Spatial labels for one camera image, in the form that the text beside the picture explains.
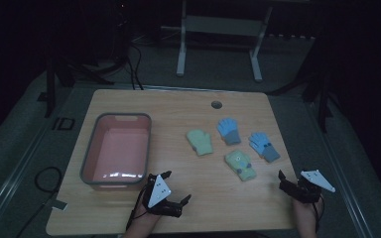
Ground person's right hand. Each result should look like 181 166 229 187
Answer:
292 193 324 227

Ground plain blue glove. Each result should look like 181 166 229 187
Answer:
216 117 242 147

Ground plain green mitten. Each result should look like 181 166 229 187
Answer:
186 128 214 157

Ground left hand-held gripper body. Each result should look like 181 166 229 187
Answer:
144 173 184 218

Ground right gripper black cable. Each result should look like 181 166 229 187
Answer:
314 194 325 234

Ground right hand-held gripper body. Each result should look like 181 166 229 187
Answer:
291 169 337 204

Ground pink basin with grey rim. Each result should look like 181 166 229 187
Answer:
79 112 153 192

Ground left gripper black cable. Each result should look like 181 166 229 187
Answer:
125 183 151 232

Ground black floor cable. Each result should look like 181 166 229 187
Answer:
14 166 64 238

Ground green mitten with face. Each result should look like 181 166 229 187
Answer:
224 149 258 182

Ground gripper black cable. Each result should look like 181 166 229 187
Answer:
314 194 325 234
125 183 151 232

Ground black metal stand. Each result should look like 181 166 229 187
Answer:
43 39 115 119
267 36 336 134

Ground blue glove with pompoms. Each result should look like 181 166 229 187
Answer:
248 131 282 164

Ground white metal table frame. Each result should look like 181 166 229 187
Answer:
160 0 274 83

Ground black hanging cables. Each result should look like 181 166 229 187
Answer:
125 19 145 91

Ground person's left hand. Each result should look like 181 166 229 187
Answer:
129 199 167 232

